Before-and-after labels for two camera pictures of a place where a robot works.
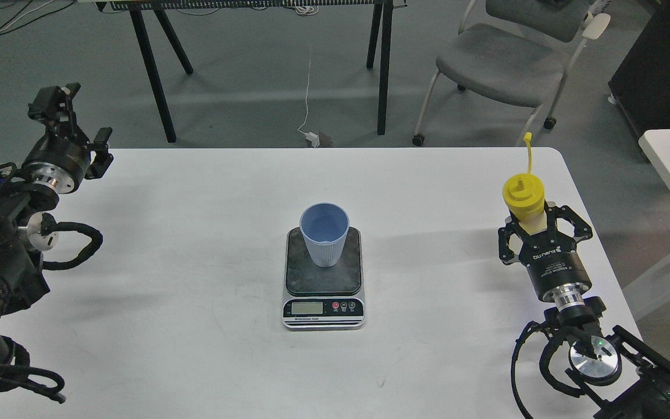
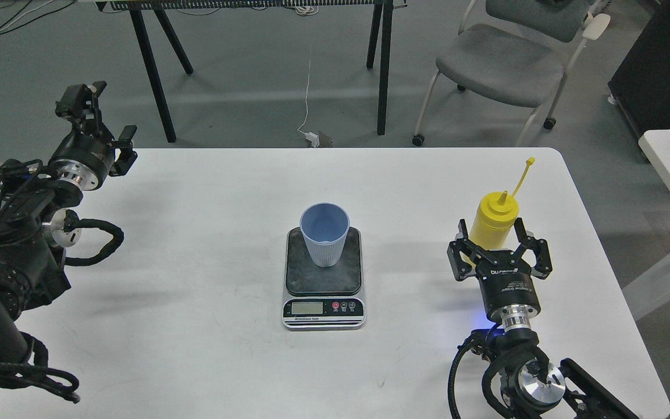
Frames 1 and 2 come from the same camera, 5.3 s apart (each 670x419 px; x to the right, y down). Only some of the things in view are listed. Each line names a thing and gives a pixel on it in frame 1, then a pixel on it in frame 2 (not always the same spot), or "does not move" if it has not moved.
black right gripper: x=560 y=272 → x=506 y=284
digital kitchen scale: x=319 y=298 does not move
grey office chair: x=519 y=53 does not move
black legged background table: x=381 y=14 does not move
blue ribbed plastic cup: x=325 y=226 does not move
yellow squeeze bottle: x=524 y=194 → x=494 y=223
